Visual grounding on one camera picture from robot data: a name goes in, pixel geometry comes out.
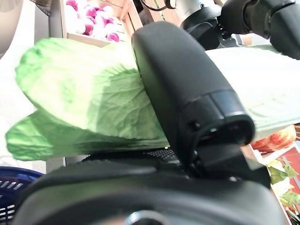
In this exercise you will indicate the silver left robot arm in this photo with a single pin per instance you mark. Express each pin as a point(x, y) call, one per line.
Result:
point(199, 23)

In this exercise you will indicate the blue plastic basket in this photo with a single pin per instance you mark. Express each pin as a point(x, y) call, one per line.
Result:
point(14, 178)

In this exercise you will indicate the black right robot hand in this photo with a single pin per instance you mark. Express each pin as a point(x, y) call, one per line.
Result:
point(182, 82)

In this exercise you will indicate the purple white onion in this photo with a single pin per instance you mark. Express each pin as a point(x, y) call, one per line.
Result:
point(71, 3)
point(80, 26)
point(90, 10)
point(109, 9)
point(100, 20)
point(113, 37)

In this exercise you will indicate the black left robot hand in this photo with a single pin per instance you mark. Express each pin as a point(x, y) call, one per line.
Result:
point(281, 21)

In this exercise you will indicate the orange pumpkin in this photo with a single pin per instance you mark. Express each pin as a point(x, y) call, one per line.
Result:
point(274, 140)

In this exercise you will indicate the white cauliflower green leaves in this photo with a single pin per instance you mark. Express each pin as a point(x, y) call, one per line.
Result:
point(281, 185)

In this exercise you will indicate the wooden onion crate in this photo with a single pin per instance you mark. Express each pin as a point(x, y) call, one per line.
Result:
point(93, 41)

